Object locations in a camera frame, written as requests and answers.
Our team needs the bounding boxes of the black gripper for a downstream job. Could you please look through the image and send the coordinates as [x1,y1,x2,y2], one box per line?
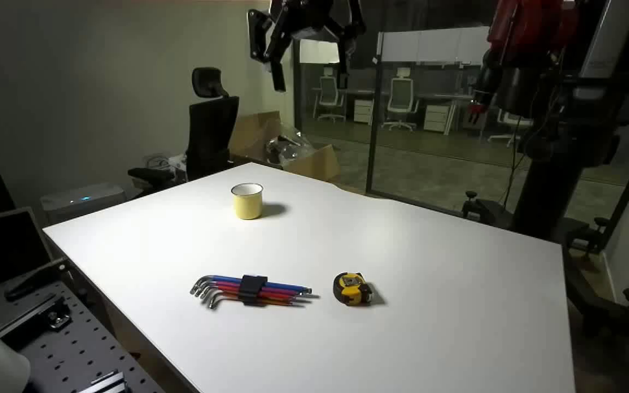
[246,0,367,92]

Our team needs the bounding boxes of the yellow mug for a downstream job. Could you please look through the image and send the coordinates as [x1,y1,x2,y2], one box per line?
[232,182,265,221]

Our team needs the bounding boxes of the white office chair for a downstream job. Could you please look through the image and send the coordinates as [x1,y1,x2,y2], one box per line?
[315,67,345,119]
[385,67,418,131]

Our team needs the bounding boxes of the cardboard box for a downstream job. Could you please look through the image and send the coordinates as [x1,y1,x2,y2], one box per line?
[230,111,340,180]

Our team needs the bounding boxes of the black office chair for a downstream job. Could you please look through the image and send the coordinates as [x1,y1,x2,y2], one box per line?
[129,67,241,192]

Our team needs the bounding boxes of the red black robot stand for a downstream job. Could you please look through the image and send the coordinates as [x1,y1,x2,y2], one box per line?
[461,0,629,335]

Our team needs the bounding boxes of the yellow black tape measure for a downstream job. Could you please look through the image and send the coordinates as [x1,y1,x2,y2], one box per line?
[332,273,371,306]

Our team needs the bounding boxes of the hex key set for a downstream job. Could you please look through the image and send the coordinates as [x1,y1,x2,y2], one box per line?
[189,275,315,310]

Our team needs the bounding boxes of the black perforated side table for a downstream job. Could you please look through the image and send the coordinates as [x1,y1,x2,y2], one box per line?
[0,208,163,393]

